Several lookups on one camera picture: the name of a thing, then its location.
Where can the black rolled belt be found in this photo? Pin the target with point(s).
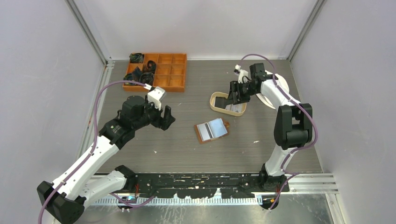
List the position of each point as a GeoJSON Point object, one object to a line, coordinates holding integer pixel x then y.
{"type": "Point", "coordinates": [151, 66]}
{"type": "Point", "coordinates": [147, 78]}

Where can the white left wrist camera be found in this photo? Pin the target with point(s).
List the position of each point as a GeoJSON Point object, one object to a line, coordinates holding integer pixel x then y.
{"type": "Point", "coordinates": [155, 96]}

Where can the white bucket hat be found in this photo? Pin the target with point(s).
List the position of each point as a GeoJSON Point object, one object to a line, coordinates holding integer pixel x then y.
{"type": "Point", "coordinates": [275, 94]}

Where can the dark rolled belt top-left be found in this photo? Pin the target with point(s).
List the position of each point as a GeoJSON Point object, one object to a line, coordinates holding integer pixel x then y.
{"type": "Point", "coordinates": [136, 58]}

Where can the white card black stripe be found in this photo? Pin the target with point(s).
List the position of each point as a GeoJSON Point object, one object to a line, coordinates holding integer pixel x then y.
{"type": "Point", "coordinates": [205, 131]}

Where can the silver VIP card in tray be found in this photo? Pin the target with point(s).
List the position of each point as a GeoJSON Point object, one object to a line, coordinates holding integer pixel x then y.
{"type": "Point", "coordinates": [235, 108]}

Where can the orange wooden compartment organizer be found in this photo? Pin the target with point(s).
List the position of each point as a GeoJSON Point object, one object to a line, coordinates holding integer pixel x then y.
{"type": "Point", "coordinates": [170, 73]}

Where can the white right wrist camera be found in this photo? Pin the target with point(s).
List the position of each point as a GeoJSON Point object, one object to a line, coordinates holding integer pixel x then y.
{"type": "Point", "coordinates": [242, 74]}

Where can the black rolled belt lower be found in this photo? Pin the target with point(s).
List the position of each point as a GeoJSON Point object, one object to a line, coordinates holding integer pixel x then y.
{"type": "Point", "coordinates": [147, 78]}

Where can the black rolled belt centre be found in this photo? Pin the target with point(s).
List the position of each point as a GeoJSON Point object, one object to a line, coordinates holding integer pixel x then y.
{"type": "Point", "coordinates": [151, 66]}

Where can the black card in tray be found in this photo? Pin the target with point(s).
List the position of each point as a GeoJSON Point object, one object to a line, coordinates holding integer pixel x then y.
{"type": "Point", "coordinates": [221, 102]}

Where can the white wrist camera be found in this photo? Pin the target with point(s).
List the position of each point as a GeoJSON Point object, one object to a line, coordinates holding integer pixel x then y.
{"type": "Point", "coordinates": [155, 96]}
{"type": "Point", "coordinates": [242, 74]}

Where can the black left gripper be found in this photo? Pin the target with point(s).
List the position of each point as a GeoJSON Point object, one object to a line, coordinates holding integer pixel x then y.
{"type": "Point", "coordinates": [161, 122]}

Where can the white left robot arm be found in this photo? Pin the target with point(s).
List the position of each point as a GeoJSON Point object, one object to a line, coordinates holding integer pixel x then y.
{"type": "Point", "coordinates": [66, 197]}

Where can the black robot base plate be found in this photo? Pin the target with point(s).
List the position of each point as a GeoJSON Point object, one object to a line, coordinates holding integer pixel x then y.
{"type": "Point", "coordinates": [204, 185]}

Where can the orange leather card holder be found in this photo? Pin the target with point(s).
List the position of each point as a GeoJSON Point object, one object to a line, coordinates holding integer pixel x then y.
{"type": "Point", "coordinates": [219, 127]}

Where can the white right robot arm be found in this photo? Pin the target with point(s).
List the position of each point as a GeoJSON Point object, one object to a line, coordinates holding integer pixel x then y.
{"type": "Point", "coordinates": [293, 128]}

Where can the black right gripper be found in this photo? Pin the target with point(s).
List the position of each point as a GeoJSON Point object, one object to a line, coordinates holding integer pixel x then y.
{"type": "Point", "coordinates": [236, 87]}

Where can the beige oval tray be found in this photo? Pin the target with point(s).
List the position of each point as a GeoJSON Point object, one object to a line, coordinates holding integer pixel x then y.
{"type": "Point", "coordinates": [220, 94]}

